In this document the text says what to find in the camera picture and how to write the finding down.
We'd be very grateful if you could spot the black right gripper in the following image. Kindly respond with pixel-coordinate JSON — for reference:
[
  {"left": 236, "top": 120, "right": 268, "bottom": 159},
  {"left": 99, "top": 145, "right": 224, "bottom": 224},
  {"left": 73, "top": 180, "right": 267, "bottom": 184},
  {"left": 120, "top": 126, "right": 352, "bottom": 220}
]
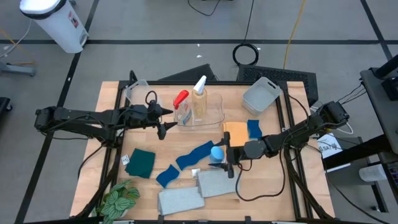
[{"left": 207, "top": 131, "right": 267, "bottom": 179}]

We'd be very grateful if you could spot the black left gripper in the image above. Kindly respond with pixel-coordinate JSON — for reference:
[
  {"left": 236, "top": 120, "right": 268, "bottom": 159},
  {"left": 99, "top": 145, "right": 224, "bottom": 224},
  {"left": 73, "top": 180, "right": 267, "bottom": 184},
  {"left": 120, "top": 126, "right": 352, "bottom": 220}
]
[{"left": 133, "top": 101, "right": 178, "bottom": 141}]

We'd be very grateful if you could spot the light blue air freshener bottle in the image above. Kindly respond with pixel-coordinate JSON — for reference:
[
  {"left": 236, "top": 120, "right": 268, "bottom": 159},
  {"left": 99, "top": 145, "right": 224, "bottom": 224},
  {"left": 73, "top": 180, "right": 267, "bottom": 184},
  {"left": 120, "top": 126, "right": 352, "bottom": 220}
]
[{"left": 210, "top": 145, "right": 225, "bottom": 166}]

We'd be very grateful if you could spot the red-trigger glass cleaner spray bottle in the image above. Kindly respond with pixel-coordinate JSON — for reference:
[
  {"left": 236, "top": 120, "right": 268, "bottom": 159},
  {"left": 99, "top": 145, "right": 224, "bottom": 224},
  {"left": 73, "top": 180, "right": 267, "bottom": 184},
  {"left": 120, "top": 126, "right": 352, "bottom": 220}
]
[{"left": 173, "top": 89, "right": 193, "bottom": 126}]

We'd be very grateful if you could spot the orange cloth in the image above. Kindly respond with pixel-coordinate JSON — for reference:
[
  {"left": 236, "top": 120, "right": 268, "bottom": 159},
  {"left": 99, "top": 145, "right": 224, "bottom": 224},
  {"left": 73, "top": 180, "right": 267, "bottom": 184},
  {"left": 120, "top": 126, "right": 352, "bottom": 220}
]
[{"left": 223, "top": 121, "right": 249, "bottom": 147}]

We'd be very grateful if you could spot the grey waffle towel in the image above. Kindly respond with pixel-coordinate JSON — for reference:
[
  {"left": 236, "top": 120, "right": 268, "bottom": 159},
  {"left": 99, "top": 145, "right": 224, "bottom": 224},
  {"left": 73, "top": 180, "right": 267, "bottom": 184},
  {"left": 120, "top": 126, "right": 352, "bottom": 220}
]
[
  {"left": 190, "top": 167, "right": 241, "bottom": 198},
  {"left": 157, "top": 185, "right": 206, "bottom": 217}
]

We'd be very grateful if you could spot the amber spray bottle white trigger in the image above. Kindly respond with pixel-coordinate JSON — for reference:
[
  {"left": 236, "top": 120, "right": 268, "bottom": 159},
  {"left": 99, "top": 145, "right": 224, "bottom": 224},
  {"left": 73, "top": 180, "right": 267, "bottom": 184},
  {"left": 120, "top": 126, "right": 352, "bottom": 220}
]
[{"left": 191, "top": 75, "right": 208, "bottom": 119}]

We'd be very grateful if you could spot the blue scouring sponge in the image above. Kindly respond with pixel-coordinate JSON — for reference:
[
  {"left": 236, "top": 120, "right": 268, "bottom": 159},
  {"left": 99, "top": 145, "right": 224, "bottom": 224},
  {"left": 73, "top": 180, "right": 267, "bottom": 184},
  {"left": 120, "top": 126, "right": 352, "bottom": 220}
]
[
  {"left": 247, "top": 119, "right": 263, "bottom": 140},
  {"left": 155, "top": 164, "right": 180, "bottom": 189},
  {"left": 175, "top": 151, "right": 200, "bottom": 171}
]

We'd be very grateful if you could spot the dark green cloth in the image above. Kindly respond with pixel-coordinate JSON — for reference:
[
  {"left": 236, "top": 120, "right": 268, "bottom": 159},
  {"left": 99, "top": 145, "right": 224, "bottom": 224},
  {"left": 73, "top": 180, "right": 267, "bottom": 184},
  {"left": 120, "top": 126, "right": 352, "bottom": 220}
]
[{"left": 121, "top": 148, "right": 156, "bottom": 179}]

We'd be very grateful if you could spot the clear plastic bin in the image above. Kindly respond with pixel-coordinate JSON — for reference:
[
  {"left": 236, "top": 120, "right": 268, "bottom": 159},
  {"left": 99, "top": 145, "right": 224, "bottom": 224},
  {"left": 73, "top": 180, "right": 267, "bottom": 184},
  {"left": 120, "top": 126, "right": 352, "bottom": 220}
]
[{"left": 173, "top": 92, "right": 225, "bottom": 131}]

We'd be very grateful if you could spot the frosted translucent plastic bin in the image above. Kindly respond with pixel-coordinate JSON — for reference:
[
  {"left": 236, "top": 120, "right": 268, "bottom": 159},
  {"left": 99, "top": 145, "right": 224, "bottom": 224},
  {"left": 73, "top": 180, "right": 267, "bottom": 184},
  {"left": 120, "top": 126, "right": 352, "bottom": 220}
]
[{"left": 124, "top": 79, "right": 164, "bottom": 110}]

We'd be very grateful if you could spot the black slanted panel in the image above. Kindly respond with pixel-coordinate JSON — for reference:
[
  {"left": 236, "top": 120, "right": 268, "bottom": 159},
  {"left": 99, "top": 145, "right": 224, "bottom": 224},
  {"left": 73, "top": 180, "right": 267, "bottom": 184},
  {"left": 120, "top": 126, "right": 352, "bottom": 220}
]
[{"left": 157, "top": 63, "right": 218, "bottom": 82}]

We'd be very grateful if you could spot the green potted plant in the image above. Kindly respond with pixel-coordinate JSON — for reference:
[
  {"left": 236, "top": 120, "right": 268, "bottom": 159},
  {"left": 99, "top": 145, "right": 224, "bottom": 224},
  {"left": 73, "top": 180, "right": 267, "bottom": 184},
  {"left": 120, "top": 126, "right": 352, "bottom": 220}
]
[{"left": 93, "top": 179, "right": 141, "bottom": 224}]

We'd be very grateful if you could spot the black perforated panel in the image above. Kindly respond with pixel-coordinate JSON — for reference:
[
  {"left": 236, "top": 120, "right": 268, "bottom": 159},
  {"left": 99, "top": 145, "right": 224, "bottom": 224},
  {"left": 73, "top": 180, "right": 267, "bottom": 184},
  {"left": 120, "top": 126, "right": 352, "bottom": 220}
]
[{"left": 236, "top": 64, "right": 320, "bottom": 103}]

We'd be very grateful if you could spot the white printed paper sheet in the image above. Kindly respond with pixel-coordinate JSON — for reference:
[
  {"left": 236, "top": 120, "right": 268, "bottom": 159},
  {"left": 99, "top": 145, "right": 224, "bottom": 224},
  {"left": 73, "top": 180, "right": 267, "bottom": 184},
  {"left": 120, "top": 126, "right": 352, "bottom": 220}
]
[{"left": 317, "top": 133, "right": 343, "bottom": 159}]

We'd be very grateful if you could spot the black equipment stand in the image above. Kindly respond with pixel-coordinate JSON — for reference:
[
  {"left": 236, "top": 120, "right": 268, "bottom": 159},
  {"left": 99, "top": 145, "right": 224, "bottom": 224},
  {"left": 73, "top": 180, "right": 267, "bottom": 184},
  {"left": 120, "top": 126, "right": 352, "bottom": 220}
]
[{"left": 322, "top": 133, "right": 398, "bottom": 214}]

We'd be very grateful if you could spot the white trash can black rim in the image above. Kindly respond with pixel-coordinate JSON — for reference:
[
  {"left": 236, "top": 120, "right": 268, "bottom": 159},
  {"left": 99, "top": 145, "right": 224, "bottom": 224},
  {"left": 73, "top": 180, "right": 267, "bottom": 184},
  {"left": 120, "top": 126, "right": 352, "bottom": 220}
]
[{"left": 19, "top": 0, "right": 90, "bottom": 54}]

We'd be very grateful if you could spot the white cylindrical roll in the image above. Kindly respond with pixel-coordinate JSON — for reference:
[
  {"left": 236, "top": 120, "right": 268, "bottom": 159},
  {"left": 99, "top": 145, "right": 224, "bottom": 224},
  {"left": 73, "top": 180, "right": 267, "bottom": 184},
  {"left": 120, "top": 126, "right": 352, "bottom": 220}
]
[{"left": 358, "top": 164, "right": 389, "bottom": 183}]

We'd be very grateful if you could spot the grey metal floor leg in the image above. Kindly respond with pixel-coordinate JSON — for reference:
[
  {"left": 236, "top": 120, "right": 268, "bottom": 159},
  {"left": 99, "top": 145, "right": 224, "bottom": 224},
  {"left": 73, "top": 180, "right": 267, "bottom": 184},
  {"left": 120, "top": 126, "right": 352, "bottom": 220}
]
[{"left": 0, "top": 62, "right": 37, "bottom": 77}]

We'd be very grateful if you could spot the black chair part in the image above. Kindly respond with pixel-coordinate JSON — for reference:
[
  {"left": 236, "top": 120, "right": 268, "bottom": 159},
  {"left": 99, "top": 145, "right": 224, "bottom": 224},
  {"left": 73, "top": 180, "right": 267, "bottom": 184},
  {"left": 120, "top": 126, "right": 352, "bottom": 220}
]
[{"left": 0, "top": 96, "right": 14, "bottom": 121}]

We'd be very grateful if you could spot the dark grey cart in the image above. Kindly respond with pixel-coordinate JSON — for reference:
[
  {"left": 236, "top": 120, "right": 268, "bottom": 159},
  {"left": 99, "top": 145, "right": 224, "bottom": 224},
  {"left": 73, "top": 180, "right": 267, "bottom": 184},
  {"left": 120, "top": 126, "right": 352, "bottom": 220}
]
[{"left": 359, "top": 54, "right": 398, "bottom": 156}]

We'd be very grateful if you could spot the black box device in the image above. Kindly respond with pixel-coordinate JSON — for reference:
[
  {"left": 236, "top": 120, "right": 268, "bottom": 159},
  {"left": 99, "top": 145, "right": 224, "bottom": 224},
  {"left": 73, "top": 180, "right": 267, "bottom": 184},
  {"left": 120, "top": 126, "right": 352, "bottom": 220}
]
[{"left": 381, "top": 76, "right": 398, "bottom": 102}]

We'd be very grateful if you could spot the black left wrist cable loop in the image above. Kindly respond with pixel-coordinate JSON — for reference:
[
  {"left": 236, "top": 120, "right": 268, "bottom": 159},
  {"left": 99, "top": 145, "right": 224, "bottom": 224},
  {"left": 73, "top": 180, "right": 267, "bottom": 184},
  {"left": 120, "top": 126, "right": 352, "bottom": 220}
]
[{"left": 145, "top": 90, "right": 159, "bottom": 106}]

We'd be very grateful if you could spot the black aluminium table frame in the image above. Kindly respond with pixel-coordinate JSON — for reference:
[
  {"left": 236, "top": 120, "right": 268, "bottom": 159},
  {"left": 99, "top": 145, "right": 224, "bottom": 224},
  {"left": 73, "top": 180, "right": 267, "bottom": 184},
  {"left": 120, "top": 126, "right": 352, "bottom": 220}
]
[{"left": 70, "top": 70, "right": 332, "bottom": 224}]

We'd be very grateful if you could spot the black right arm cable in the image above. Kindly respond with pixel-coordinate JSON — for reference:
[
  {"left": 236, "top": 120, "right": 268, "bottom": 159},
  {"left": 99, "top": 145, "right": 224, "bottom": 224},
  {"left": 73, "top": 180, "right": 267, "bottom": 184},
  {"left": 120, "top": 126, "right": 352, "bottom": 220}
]
[{"left": 234, "top": 148, "right": 287, "bottom": 202}]

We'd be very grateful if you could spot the grey plastic bin with handles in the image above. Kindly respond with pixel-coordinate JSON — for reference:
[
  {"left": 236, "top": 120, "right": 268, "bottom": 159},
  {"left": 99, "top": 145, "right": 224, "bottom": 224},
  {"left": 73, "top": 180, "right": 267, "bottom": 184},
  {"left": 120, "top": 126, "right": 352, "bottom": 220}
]
[{"left": 241, "top": 76, "right": 282, "bottom": 116}]

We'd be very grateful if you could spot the black left arm base cable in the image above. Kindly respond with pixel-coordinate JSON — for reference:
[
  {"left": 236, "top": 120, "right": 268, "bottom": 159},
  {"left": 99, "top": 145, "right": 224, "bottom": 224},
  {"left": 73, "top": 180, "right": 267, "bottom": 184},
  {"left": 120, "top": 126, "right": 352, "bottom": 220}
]
[{"left": 77, "top": 144, "right": 105, "bottom": 180}]

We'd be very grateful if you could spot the coiled black cable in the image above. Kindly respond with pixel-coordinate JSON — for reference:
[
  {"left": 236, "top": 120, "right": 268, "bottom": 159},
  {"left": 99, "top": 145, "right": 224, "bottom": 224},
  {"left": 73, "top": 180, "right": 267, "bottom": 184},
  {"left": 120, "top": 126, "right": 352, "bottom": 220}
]
[{"left": 232, "top": 43, "right": 260, "bottom": 67}]

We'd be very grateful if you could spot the black floor cable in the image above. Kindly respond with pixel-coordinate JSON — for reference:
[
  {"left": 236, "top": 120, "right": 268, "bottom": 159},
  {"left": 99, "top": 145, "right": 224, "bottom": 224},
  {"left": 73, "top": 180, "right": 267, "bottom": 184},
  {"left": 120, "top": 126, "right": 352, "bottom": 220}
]
[{"left": 187, "top": 0, "right": 221, "bottom": 17}]

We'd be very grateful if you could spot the black hanging cable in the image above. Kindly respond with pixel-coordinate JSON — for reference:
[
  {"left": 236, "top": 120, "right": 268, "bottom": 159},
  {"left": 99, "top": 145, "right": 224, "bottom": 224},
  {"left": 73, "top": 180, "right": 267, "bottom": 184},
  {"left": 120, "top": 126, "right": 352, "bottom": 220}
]
[{"left": 243, "top": 0, "right": 256, "bottom": 46}]

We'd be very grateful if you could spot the yellow cable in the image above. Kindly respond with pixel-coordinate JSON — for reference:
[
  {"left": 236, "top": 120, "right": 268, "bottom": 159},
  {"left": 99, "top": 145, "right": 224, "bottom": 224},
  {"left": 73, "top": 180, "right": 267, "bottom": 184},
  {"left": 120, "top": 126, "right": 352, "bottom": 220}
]
[{"left": 282, "top": 0, "right": 307, "bottom": 70}]

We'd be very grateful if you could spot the white floor cable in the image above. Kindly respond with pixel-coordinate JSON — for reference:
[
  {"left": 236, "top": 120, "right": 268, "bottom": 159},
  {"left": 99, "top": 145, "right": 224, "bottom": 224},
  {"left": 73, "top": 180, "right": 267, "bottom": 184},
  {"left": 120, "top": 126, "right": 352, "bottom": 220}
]
[{"left": 0, "top": 21, "right": 32, "bottom": 60}]

